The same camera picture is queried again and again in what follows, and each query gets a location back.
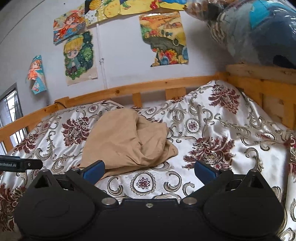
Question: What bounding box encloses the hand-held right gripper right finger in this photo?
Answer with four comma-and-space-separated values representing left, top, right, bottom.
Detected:
183, 160, 271, 206

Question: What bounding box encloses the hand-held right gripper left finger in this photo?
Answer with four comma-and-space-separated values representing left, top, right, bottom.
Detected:
26, 160, 119, 207

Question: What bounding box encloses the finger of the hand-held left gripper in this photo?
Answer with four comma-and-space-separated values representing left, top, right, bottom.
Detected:
21, 159, 43, 171

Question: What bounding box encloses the tan hooded jacket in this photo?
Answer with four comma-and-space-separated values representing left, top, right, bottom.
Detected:
79, 108, 179, 180

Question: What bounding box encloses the barred window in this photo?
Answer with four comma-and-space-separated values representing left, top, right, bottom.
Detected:
0, 83, 25, 156

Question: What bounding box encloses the floral satin bedspread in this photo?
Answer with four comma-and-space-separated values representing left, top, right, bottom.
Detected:
0, 80, 296, 241

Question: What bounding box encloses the curled orange-haired girl poster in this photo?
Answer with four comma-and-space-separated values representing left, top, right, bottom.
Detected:
28, 55, 47, 94

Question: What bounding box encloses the blond cartoon child poster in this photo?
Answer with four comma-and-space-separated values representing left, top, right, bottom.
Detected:
63, 30, 99, 86

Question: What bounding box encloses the colourful landscape poster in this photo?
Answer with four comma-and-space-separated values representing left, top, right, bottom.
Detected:
139, 11, 189, 67

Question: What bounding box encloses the flat orange-haired girl poster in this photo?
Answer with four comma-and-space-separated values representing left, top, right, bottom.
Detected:
53, 9, 86, 45

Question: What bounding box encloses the clear bag of bedding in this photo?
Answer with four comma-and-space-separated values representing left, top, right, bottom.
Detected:
185, 0, 296, 69

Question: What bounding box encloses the spotted yellow poster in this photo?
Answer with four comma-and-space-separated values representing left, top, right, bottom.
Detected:
84, 0, 121, 26

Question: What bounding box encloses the yellow cartoon poster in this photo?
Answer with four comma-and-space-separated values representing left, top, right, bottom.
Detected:
119, 0, 188, 16

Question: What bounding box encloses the wooden bed frame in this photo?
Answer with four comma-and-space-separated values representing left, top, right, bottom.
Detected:
0, 64, 296, 154

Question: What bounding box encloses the white wall pipe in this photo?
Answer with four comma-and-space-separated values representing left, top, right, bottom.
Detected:
96, 23, 109, 90

